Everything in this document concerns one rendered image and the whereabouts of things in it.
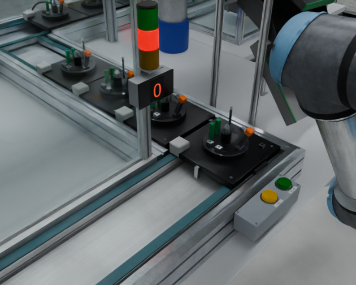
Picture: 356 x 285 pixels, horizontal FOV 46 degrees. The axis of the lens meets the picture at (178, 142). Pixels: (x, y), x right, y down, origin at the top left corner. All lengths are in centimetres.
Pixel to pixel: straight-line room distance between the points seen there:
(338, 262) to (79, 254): 64
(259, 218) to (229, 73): 99
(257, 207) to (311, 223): 20
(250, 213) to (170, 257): 24
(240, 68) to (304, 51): 140
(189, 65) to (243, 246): 108
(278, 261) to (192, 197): 28
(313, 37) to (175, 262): 58
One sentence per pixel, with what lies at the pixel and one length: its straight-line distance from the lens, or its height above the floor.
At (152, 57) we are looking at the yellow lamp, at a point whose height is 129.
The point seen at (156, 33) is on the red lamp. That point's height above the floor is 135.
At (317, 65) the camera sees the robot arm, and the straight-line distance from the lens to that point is 59.
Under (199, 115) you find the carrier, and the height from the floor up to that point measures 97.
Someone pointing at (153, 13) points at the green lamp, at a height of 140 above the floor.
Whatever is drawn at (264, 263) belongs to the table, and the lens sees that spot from 111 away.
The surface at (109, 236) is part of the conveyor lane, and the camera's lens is 108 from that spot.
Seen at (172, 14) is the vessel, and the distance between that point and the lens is 204.
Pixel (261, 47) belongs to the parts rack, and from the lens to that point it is 130.
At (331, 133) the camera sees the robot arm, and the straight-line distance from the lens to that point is 71.
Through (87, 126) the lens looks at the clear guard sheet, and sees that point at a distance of 103.
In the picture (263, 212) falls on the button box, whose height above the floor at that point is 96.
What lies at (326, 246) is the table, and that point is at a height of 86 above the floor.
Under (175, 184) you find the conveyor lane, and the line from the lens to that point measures 120.
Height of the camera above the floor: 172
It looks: 36 degrees down
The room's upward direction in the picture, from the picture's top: 1 degrees clockwise
